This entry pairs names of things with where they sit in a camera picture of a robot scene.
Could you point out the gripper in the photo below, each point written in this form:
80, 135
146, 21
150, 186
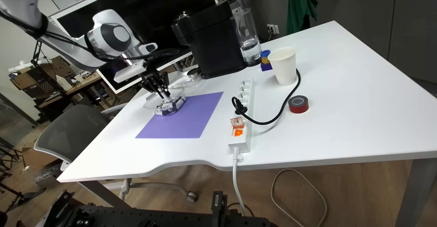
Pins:
155, 77

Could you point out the white power strip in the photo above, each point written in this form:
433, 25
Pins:
246, 94

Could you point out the clear glass bowl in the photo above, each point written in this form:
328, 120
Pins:
152, 101

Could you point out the wall socket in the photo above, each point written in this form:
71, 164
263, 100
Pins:
273, 29

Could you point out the red tape roll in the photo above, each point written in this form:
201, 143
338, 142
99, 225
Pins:
298, 104

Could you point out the clear plastic lid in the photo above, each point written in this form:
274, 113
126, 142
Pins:
186, 81

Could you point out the cluttered wooden desk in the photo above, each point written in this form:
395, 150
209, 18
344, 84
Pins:
44, 80

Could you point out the purple mat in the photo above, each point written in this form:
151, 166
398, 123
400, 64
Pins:
191, 117

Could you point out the black coffee machine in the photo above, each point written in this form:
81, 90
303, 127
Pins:
211, 42

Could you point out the white paper cup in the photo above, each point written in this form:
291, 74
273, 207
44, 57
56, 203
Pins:
285, 66

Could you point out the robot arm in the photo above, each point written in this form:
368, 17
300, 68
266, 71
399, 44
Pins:
102, 36

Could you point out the green garment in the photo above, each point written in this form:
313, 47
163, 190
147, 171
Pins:
300, 5

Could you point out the small white bottle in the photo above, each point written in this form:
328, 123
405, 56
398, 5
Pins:
172, 105

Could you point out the cardboard box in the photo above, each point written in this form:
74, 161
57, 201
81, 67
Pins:
37, 158

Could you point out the large black screen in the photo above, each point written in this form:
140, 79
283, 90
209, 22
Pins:
153, 5

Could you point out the stand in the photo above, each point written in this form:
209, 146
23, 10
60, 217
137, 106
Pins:
13, 186

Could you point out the blue block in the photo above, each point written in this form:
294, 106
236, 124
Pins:
266, 67

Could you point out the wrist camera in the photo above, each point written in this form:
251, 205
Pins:
129, 71

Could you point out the grey office chair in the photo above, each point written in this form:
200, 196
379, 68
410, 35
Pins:
71, 131

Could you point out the small jar with blue lid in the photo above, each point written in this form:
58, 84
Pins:
265, 55

